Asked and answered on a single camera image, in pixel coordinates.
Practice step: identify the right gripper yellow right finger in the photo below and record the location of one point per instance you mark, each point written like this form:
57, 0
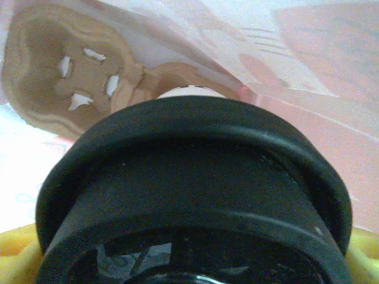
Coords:
365, 260

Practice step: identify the brown pulp cup holder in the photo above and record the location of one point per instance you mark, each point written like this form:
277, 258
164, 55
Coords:
44, 88

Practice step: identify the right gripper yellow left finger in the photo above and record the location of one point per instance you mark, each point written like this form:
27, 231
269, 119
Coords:
14, 257

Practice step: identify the black plastic cup lid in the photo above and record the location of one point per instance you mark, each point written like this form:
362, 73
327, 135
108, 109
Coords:
192, 177

